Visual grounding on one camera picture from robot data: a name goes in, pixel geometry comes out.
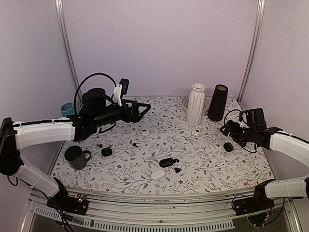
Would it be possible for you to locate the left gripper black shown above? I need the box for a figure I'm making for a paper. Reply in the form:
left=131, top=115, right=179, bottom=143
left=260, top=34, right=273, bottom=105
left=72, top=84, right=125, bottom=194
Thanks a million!
left=93, top=99, right=151, bottom=128

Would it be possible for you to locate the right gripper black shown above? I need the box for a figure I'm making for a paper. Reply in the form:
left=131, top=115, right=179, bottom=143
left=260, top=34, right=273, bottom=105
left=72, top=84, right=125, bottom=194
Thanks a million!
left=220, top=120, right=256, bottom=147

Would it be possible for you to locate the black round earbud case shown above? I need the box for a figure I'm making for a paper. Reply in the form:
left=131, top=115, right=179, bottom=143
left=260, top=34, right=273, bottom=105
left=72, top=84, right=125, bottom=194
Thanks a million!
left=224, top=142, right=234, bottom=152

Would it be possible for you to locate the black oval case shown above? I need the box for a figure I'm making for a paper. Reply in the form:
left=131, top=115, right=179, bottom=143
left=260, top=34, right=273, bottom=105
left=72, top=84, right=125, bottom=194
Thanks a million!
left=159, top=158, right=175, bottom=168

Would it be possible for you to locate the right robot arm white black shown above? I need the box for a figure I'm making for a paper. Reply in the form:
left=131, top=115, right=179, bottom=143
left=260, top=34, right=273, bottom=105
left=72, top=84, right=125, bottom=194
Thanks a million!
left=220, top=108, right=309, bottom=211

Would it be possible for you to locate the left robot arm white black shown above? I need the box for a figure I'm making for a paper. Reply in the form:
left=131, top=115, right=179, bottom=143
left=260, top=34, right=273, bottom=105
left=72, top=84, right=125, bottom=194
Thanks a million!
left=0, top=85, right=151, bottom=210

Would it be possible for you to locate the small black earbud case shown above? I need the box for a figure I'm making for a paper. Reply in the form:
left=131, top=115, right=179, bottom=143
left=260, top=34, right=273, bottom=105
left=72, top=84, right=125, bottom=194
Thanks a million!
left=101, top=147, right=112, bottom=157

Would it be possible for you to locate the white earbud case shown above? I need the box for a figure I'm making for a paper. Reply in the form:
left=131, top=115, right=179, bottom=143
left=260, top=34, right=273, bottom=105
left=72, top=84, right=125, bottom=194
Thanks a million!
left=151, top=169, right=166, bottom=180

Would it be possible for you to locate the black cylinder tube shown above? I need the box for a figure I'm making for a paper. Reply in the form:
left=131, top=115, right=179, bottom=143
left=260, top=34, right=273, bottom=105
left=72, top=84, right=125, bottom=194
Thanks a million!
left=208, top=84, right=228, bottom=121

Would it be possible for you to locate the white ribbed vase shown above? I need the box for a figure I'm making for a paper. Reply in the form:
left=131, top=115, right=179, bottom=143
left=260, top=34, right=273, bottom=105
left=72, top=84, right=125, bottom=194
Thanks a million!
left=186, top=83, right=206, bottom=127

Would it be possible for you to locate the floral table mat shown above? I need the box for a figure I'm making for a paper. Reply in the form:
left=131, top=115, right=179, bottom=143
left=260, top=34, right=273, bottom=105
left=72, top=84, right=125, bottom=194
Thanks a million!
left=51, top=96, right=274, bottom=195

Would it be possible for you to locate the black earbud front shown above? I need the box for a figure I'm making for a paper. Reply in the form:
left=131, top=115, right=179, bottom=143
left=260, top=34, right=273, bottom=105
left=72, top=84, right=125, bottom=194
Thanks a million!
left=174, top=167, right=181, bottom=173

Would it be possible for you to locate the teal cup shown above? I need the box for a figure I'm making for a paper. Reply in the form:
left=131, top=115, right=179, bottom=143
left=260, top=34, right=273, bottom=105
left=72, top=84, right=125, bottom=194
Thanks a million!
left=60, top=102, right=75, bottom=117

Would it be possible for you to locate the dark grey mug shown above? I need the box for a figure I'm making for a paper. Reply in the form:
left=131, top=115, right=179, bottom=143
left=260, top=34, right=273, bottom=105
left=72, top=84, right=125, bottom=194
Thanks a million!
left=64, top=145, right=91, bottom=170

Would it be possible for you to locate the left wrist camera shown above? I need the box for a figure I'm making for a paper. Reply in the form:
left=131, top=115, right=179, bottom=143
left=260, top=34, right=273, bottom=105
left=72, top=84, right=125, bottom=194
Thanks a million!
left=112, top=78, right=129, bottom=107

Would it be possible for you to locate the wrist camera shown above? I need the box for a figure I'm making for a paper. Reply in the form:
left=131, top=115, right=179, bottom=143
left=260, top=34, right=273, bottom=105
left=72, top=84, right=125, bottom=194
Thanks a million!
left=239, top=111, right=249, bottom=128
left=112, top=78, right=129, bottom=107

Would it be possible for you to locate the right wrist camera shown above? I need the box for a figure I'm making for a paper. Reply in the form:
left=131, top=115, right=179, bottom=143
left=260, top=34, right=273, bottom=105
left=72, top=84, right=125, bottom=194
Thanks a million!
left=239, top=111, right=249, bottom=128

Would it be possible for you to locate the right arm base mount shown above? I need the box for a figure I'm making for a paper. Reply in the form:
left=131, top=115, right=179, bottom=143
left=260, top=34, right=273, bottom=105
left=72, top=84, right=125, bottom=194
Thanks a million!
left=231, top=181, right=275, bottom=216

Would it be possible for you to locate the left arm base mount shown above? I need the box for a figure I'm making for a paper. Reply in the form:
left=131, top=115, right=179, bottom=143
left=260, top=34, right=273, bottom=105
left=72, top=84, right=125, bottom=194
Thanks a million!
left=46, top=192, right=89, bottom=216

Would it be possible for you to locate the right metal corner post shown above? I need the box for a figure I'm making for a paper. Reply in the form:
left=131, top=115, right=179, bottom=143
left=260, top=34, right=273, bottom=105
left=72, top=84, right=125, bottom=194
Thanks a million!
left=237, top=0, right=266, bottom=105

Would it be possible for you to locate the metal corner post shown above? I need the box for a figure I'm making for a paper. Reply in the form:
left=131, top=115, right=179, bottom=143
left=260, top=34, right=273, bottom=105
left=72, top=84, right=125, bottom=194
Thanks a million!
left=55, top=0, right=80, bottom=91
left=237, top=0, right=266, bottom=105

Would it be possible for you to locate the left metal corner post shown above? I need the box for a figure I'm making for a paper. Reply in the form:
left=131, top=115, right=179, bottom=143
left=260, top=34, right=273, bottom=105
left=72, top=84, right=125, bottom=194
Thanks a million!
left=55, top=0, right=80, bottom=91

